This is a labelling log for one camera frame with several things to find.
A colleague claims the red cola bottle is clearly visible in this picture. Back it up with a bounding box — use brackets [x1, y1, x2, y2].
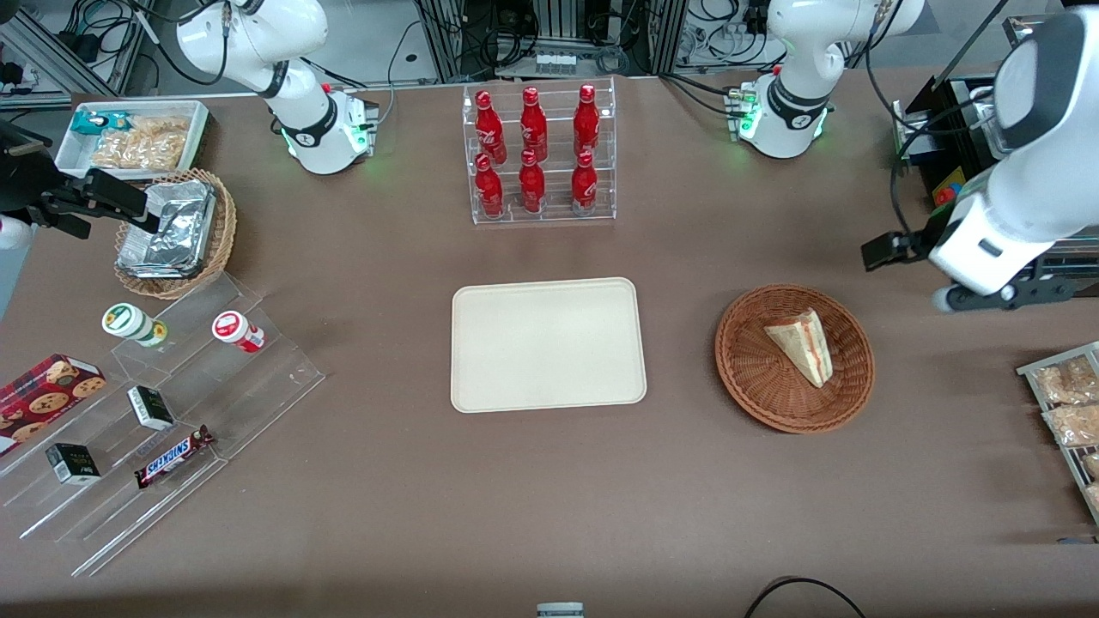
[570, 151, 599, 215]
[474, 154, 506, 218]
[518, 149, 547, 215]
[573, 83, 601, 158]
[475, 90, 508, 165]
[519, 87, 550, 163]

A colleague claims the metal wire tray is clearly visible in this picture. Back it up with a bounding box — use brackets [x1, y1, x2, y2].
[1016, 341, 1099, 526]

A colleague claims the clear acrylic bottle rack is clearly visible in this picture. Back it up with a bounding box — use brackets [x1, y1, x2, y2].
[461, 76, 618, 227]

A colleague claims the white rectangular plastic bin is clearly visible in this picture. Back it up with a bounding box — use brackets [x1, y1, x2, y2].
[53, 100, 211, 180]

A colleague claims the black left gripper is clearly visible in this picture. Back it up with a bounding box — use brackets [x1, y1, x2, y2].
[862, 230, 945, 272]

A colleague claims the round brown wicker basket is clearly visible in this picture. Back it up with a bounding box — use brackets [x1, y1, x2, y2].
[714, 284, 876, 434]

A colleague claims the red tartan cookie box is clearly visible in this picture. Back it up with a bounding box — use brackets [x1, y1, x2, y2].
[0, 353, 107, 457]

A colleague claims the Snickers chocolate bar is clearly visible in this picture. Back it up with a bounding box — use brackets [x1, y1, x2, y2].
[134, 424, 216, 490]

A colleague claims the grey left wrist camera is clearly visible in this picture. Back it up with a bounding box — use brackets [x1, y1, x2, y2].
[932, 276, 1076, 313]

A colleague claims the teal snack packet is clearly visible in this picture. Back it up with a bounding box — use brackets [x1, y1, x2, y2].
[70, 111, 131, 137]

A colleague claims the red lid cup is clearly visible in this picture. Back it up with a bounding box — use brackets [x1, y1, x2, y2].
[211, 310, 266, 354]

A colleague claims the black cable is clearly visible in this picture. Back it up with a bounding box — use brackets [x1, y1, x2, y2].
[742, 576, 868, 618]

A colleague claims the green lid cup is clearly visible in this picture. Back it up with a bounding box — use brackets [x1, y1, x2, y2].
[101, 303, 169, 348]

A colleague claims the small black box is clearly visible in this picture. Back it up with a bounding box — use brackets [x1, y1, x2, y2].
[126, 385, 176, 432]
[44, 442, 102, 487]

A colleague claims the triangle sandwich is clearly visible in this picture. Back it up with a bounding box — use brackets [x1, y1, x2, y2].
[763, 309, 835, 389]

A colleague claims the clear bag of crackers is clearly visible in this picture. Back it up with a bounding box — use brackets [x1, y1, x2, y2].
[89, 116, 191, 171]

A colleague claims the light tan wicker basket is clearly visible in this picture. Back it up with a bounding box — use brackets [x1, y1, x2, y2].
[113, 167, 239, 301]

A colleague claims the black food warmer machine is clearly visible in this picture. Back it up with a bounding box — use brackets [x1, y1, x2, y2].
[891, 13, 1099, 297]

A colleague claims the clear acrylic stepped stand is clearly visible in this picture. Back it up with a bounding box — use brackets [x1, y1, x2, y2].
[0, 272, 326, 579]

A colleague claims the beige plastic tray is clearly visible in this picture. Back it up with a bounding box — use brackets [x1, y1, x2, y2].
[451, 276, 648, 415]

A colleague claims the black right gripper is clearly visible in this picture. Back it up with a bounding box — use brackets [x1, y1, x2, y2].
[0, 120, 161, 241]

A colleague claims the silver foil wrapped pack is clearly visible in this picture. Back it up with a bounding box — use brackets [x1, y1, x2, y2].
[115, 179, 217, 281]

